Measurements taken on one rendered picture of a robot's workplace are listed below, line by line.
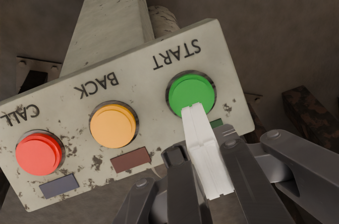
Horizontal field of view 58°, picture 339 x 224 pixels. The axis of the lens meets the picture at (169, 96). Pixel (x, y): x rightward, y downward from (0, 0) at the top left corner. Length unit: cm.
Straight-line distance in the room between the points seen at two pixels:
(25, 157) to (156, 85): 13
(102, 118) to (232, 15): 70
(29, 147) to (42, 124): 2
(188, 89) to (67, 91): 11
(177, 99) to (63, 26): 66
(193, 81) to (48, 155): 15
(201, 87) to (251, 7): 69
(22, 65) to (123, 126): 70
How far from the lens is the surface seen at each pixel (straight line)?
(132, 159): 30
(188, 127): 17
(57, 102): 29
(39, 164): 31
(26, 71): 97
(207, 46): 27
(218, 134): 17
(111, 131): 28
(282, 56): 104
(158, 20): 75
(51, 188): 33
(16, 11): 91
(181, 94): 26
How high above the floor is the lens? 82
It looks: 56 degrees down
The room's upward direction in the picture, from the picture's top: 166 degrees clockwise
